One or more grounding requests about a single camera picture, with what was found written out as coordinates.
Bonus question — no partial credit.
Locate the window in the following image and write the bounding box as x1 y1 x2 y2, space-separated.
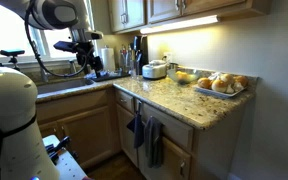
0 0 97 63

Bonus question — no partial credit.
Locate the white paper towel roll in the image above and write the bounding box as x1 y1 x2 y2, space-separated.
101 46 117 73

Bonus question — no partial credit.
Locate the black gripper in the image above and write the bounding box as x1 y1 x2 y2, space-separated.
76 46 107 81

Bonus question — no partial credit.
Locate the black soda maker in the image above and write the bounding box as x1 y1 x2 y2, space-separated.
132 34 149 75

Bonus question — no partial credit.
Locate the silver countertop appliance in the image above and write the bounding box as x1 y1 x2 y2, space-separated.
141 59 169 81

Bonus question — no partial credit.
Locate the clear glass bottle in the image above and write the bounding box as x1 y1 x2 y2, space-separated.
127 44 139 76

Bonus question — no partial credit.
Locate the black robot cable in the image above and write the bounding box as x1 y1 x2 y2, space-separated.
23 0 92 79

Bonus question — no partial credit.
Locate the grey hanging cloth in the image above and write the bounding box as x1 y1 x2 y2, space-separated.
144 115 165 169

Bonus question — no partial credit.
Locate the black tool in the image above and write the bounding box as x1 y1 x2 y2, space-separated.
45 135 72 165

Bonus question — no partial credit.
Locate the clear glass fruit bowl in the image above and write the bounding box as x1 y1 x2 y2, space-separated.
166 67 200 85

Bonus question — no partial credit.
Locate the white rectangular tray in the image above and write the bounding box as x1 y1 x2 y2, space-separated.
193 77 249 100

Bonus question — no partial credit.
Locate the wide wooden cabinet door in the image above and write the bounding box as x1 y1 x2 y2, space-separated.
136 135 192 180

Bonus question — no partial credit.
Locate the dark ribbed drying mat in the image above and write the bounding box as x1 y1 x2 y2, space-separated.
85 71 131 83

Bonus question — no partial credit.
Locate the blue terry cloth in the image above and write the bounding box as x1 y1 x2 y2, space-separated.
126 101 146 150

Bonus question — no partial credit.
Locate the clear plastic bottle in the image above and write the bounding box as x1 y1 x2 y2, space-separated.
119 44 129 74

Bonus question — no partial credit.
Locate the white perforated robot table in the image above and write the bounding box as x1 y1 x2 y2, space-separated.
41 134 89 180

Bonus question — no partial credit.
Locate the yellow lemon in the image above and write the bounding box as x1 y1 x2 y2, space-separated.
187 73 198 83

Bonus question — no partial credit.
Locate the metal door handle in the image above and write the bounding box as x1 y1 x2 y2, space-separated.
179 159 187 178

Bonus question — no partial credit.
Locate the wooden upper cabinet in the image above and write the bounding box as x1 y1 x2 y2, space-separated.
107 0 273 34

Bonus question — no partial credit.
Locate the narrow wooden drawer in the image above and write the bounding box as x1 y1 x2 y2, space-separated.
114 88 136 114

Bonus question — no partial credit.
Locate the orange fruit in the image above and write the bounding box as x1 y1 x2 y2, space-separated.
175 70 189 83

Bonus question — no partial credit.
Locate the wooden sink cabinet door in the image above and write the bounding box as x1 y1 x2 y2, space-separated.
55 106 115 168

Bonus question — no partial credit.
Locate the under-cabinet light bar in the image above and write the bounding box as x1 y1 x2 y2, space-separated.
139 14 222 36

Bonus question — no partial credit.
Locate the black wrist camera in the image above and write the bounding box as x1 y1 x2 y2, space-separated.
52 40 80 54

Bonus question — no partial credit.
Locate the steel kitchen sink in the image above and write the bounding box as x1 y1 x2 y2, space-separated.
36 77 95 95

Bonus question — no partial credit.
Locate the white wall outlet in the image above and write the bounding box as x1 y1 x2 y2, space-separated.
163 51 173 63

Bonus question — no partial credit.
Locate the wide wooden drawer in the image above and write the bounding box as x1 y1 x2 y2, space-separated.
141 102 195 151

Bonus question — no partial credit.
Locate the narrow wooden cabinet door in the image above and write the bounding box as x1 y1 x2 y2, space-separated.
115 103 140 168

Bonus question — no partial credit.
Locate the black camera on tripod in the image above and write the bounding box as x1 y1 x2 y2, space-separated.
0 48 26 71

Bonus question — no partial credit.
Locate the brown bread roll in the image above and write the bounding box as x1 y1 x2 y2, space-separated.
233 75 250 89
219 73 236 85
197 77 214 90
211 79 229 94

